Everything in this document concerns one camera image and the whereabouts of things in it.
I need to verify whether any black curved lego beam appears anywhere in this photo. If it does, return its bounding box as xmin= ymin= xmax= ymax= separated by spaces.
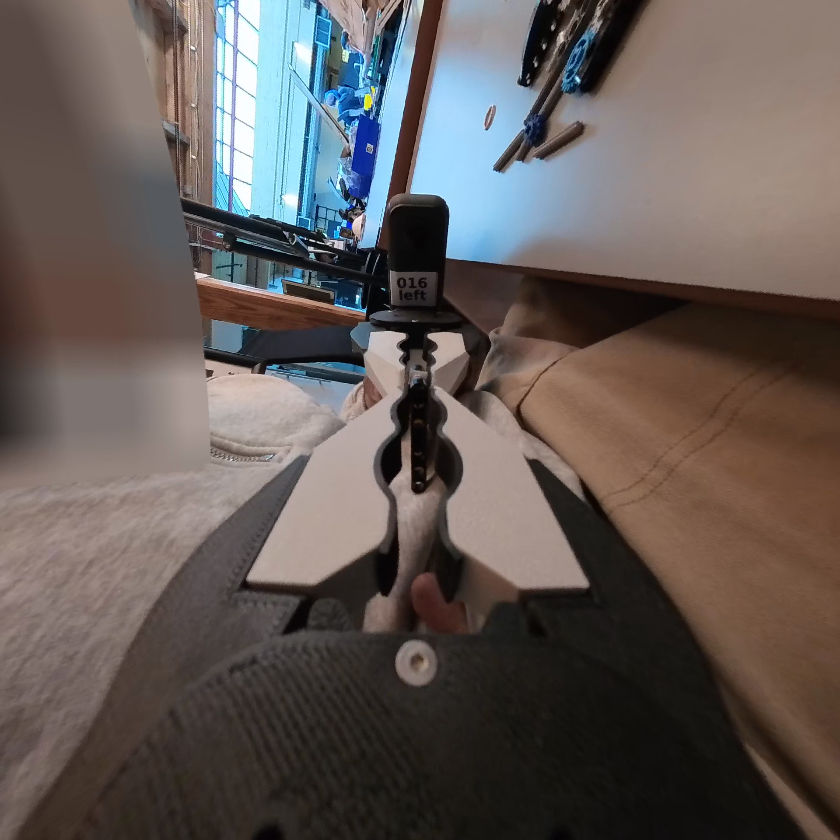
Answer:
xmin=517 ymin=0 xmax=560 ymax=88

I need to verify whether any black tripod stand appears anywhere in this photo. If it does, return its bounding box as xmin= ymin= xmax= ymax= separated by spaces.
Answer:
xmin=180 ymin=197 xmax=388 ymax=290

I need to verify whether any black lego frame assembly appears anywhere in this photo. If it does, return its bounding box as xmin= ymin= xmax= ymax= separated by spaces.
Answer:
xmin=563 ymin=0 xmax=643 ymax=93

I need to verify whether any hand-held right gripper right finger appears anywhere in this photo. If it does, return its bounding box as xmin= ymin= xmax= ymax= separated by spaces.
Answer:
xmin=427 ymin=391 xmax=592 ymax=632

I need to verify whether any black lego beam with holes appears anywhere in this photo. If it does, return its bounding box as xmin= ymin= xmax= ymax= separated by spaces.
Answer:
xmin=408 ymin=371 xmax=434 ymax=494

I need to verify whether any blue crate with label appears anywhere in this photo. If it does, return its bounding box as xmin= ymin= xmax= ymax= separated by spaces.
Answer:
xmin=354 ymin=118 xmax=382 ymax=173

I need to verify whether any small framed board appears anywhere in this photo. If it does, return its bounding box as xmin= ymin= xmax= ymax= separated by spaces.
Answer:
xmin=282 ymin=279 xmax=337 ymax=307

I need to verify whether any grey lego axle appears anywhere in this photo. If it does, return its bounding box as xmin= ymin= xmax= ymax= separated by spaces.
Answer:
xmin=530 ymin=121 xmax=585 ymax=160
xmin=492 ymin=79 xmax=567 ymax=173

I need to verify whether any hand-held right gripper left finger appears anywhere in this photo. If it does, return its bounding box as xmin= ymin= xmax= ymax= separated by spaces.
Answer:
xmin=244 ymin=392 xmax=403 ymax=632

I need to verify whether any large blue lego gear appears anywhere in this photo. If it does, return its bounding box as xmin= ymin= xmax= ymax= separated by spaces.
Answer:
xmin=564 ymin=36 xmax=597 ymax=91

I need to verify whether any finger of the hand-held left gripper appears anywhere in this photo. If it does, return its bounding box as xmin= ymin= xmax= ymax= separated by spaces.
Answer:
xmin=365 ymin=330 xmax=409 ymax=399
xmin=427 ymin=330 xmax=473 ymax=396

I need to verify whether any wooden railing beam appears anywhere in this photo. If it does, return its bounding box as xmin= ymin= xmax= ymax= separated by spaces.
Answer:
xmin=196 ymin=276 xmax=368 ymax=329

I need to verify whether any person's right hand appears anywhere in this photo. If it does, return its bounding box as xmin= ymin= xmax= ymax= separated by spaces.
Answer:
xmin=411 ymin=572 xmax=469 ymax=635

